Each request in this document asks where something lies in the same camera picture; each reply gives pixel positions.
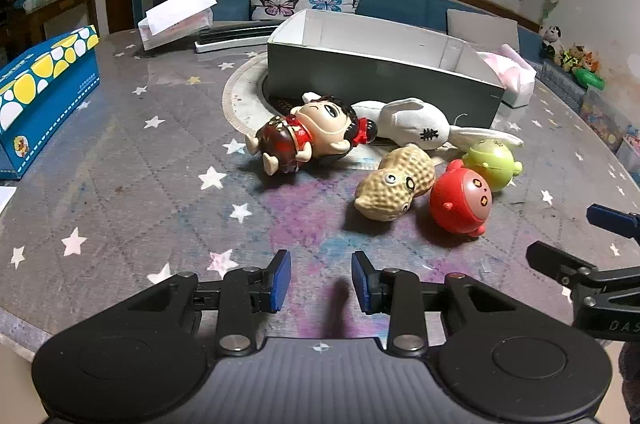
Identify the clear plastic box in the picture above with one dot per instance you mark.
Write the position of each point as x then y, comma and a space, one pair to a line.
175, 35

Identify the orange tiger plush toy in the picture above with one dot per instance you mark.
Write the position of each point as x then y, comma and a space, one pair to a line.
589, 59

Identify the blue spotted tissue box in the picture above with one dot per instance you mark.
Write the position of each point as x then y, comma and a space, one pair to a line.
45, 104

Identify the grey cardboard box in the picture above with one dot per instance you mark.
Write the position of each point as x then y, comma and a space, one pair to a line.
375, 74

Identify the peanut shaped toy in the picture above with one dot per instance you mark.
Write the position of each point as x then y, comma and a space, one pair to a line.
395, 184

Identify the wooden cabinet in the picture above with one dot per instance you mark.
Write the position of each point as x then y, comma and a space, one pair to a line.
60, 12

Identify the small clear storage box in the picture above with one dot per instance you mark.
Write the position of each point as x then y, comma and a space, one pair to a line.
631, 149

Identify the green round toy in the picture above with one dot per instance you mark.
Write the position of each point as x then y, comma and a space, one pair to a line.
492, 162

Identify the white rabbit plush toy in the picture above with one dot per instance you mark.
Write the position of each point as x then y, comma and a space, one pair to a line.
410, 122

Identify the clear toy storage box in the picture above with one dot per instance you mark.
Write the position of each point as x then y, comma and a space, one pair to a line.
605, 117

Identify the red round toy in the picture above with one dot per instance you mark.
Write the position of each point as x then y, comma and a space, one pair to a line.
460, 199

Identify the blue sofa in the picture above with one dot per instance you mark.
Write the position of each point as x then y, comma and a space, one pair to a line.
400, 4

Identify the pink tissue pack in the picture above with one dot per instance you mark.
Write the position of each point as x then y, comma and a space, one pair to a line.
515, 74

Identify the white folded paper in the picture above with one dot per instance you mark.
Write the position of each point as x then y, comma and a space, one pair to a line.
180, 7

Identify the star print tablecloth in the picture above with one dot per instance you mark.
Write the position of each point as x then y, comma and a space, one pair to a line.
150, 204

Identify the red dress doll figure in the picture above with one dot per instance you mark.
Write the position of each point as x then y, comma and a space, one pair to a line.
320, 124

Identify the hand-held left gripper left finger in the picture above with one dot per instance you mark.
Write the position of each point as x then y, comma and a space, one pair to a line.
281, 280

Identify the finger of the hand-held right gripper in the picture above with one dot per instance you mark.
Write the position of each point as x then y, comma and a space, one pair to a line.
612, 220
560, 264

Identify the yellow black plush toy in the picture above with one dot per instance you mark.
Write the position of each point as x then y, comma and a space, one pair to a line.
571, 59

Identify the panda plush toy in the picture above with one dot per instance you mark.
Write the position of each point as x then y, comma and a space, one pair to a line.
551, 39

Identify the grey cushion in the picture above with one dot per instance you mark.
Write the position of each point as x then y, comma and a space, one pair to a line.
480, 27

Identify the white flat box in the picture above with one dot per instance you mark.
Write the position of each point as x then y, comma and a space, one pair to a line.
225, 45

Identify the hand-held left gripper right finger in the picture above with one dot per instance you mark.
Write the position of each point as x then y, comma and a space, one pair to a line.
360, 282

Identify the black flat box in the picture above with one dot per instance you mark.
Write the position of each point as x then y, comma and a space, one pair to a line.
235, 29

